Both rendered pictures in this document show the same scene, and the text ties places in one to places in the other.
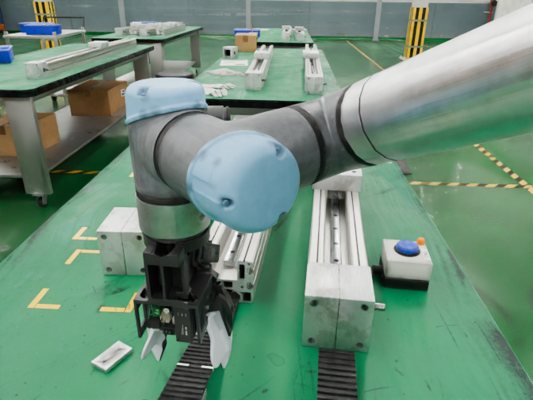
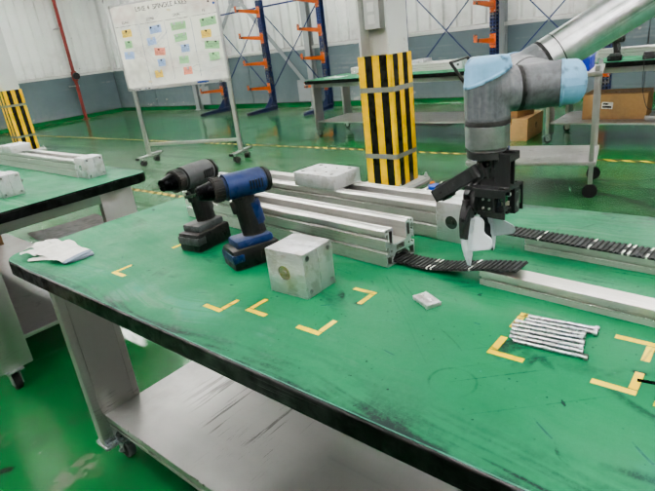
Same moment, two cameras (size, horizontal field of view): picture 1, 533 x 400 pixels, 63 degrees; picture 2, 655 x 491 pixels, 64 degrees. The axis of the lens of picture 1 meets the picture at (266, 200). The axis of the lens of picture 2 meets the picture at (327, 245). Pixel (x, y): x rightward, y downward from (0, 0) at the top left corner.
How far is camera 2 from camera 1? 0.99 m
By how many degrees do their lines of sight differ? 46
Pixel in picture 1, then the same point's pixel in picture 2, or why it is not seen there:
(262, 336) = (451, 254)
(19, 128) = not seen: outside the picture
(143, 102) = (506, 62)
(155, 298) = (511, 185)
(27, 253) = (214, 335)
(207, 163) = (572, 70)
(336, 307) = not seen: hidden behind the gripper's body
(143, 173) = (502, 106)
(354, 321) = not seen: hidden behind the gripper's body
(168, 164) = (540, 85)
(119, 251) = (317, 268)
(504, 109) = (624, 27)
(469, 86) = (613, 22)
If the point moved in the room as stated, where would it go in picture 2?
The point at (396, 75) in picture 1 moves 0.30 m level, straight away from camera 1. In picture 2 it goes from (574, 28) to (445, 41)
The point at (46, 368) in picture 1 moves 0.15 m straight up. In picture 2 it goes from (413, 326) to (408, 245)
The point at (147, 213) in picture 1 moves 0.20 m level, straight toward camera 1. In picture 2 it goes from (501, 132) to (638, 125)
